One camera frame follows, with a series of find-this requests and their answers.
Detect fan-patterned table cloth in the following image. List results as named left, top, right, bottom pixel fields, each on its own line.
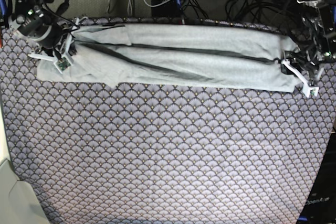
left=0, top=17, right=336, bottom=224

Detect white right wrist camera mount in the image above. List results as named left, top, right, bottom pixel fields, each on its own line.
left=28, top=17, right=87, bottom=74

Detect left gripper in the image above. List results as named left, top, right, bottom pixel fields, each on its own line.
left=280, top=49, right=333, bottom=77

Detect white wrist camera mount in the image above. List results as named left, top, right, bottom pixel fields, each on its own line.
left=28, top=17, right=87, bottom=74
left=281, top=59, right=324, bottom=98

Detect grey T-shirt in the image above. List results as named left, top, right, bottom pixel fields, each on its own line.
left=37, top=24, right=300, bottom=93

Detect black adapter box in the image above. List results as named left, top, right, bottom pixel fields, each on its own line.
left=151, top=0, right=180, bottom=18

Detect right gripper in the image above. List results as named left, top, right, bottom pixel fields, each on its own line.
left=9, top=8, right=76, bottom=55

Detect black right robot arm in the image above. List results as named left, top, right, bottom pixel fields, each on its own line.
left=7, top=0, right=76, bottom=59

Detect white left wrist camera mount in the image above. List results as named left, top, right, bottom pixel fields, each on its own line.
left=281, top=59, right=324, bottom=98

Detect black OpenArm base plate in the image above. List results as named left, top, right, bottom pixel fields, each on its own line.
left=297, top=133, right=335, bottom=223

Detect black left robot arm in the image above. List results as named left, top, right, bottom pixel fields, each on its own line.
left=283, top=0, right=335, bottom=80

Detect grey plastic bin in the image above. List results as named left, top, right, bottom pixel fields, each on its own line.
left=1, top=159, right=49, bottom=223

